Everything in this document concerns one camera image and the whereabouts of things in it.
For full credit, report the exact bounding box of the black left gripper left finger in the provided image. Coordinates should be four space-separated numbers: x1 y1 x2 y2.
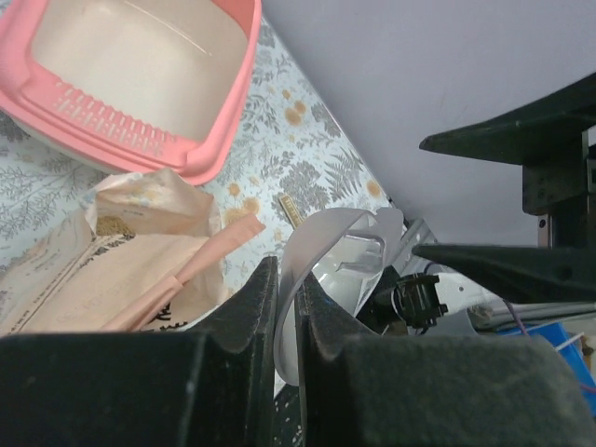
1 257 278 446

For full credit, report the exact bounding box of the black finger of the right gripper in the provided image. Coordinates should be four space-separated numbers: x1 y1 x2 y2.
412 244 595 305
419 74 595 166

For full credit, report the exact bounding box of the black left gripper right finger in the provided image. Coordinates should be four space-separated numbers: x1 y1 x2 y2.
297 276 595 446

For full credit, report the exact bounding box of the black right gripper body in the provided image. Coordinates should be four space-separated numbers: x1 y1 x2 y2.
522 125 595 249

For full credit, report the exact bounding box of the clear plastic litter scoop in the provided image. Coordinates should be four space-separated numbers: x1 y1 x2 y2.
273 207 404 386

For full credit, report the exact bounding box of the peach cat litter bag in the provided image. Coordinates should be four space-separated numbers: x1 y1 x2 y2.
1 169 264 335

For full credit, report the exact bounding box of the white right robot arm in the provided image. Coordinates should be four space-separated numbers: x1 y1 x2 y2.
296 75 595 446

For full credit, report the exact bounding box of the pink cat litter box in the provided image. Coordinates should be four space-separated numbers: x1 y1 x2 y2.
1 0 262 185

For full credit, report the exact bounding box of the floral patterned table mat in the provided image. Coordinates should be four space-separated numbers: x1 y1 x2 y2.
1 23 388 290

